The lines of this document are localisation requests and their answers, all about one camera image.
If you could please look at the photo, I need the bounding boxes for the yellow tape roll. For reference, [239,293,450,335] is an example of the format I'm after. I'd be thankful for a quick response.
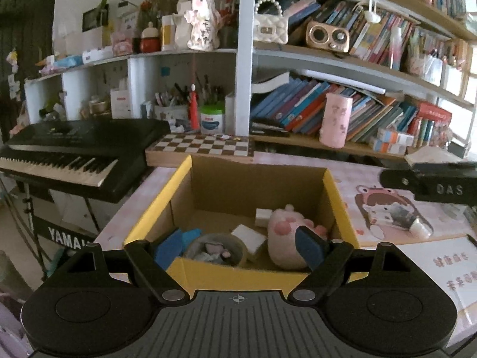
[182,233,247,268]

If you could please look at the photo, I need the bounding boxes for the yellow cardboard box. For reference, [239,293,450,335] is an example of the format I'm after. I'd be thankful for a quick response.
[123,155,361,294]

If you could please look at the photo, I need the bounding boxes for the black electric keyboard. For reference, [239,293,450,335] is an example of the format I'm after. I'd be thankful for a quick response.
[0,119,171,204]

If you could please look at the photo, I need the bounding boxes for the pile of loose papers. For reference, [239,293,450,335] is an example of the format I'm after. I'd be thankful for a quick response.
[404,147,477,168]

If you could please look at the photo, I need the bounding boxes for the red white bottle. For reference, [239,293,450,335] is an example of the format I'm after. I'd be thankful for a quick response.
[141,21,162,53]

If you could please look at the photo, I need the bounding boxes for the row of upright books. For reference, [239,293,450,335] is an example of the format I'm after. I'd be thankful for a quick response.
[287,0,471,80]

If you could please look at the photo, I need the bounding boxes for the white plush doll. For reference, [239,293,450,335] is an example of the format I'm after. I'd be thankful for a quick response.
[184,0,221,51]

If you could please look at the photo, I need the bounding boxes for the white green pen holder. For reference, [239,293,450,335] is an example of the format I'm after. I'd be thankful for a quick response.
[200,101,226,135]

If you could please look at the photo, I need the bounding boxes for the white red carton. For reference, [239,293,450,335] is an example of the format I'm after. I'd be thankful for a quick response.
[110,87,131,119]

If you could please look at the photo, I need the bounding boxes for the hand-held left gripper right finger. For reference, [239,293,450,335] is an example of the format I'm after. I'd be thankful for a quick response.
[288,226,416,303]

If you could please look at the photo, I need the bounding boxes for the rose gold speaker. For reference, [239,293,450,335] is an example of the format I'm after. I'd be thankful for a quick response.
[306,20,351,54]

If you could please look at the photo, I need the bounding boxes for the white charger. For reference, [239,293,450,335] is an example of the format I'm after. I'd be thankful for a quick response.
[230,224,268,262]

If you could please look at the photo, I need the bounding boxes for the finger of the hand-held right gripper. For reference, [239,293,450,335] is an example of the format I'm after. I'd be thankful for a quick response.
[378,169,422,194]

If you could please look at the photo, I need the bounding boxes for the pink cup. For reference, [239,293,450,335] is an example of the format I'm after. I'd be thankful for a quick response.
[319,93,353,148]

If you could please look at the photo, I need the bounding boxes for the white orange small box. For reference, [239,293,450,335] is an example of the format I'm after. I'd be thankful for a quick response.
[369,137,408,156]
[377,127,415,146]

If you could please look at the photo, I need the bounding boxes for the red book box set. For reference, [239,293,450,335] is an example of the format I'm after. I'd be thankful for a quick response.
[412,101,454,150]

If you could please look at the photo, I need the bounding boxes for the white quilted pearl purse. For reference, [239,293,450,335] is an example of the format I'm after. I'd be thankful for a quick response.
[254,0,290,44]

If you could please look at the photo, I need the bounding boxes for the clear holder with pens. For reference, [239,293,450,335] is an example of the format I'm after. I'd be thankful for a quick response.
[154,83,189,122]

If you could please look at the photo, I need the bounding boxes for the row of leaning books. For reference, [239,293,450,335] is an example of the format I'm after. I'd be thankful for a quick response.
[250,76,420,144]

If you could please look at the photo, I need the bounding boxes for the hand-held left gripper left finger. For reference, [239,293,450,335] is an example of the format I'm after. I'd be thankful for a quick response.
[60,228,193,303]

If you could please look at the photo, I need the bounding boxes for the wooden chessboard box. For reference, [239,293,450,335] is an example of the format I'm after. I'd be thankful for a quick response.
[145,132,256,169]

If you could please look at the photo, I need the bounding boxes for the small grey toy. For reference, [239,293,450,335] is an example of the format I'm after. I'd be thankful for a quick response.
[197,242,232,264]

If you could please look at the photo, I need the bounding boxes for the pink plush toy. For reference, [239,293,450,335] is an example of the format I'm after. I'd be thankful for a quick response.
[266,204,329,269]

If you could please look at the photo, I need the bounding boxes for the small white block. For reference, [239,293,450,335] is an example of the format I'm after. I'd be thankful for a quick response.
[255,208,275,228]

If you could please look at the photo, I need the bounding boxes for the white bookshelf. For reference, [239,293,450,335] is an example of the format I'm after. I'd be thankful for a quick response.
[24,0,477,159]

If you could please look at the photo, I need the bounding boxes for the black keyboard stand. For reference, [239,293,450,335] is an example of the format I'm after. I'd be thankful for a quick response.
[15,179,102,281]

